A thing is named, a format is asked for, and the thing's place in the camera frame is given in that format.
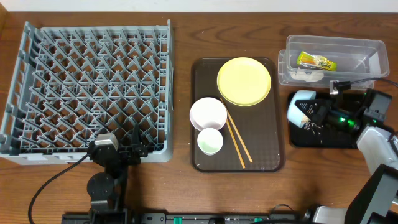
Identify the clear plastic wrap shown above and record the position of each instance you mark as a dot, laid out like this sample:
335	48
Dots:
313	76

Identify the yellow plate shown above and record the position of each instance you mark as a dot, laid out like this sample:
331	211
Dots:
243	81

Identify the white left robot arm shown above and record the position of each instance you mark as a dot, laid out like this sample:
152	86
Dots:
107	189

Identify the dark brown serving tray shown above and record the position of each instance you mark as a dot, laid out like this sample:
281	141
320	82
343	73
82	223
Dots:
261	129

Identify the white cup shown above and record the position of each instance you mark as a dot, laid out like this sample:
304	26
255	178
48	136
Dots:
210	141

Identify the black food waste tray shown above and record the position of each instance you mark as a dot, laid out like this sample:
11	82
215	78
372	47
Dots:
329	137

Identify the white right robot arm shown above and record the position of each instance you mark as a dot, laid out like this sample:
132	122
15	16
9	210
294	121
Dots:
372	203

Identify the white bowl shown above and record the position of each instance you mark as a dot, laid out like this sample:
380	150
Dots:
208	112

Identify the grey dishwasher rack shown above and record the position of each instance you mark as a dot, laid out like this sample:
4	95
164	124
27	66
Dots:
71	84

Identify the spilled rice waste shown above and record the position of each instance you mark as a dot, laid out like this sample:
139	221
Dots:
310	126

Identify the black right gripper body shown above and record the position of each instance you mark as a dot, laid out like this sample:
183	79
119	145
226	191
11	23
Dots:
321	112

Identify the light blue bowl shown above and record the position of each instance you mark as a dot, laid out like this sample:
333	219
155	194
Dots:
294	114

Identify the wooden chopstick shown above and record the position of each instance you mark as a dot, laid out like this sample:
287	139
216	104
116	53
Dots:
235	144
237	133

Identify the green yellow snack wrapper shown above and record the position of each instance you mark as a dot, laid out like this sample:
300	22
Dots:
316	61

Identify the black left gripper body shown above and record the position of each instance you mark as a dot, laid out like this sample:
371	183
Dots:
131	152

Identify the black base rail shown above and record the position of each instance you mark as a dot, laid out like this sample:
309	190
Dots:
161	218

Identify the clear plastic bin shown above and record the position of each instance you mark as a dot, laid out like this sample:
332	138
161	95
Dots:
356	59

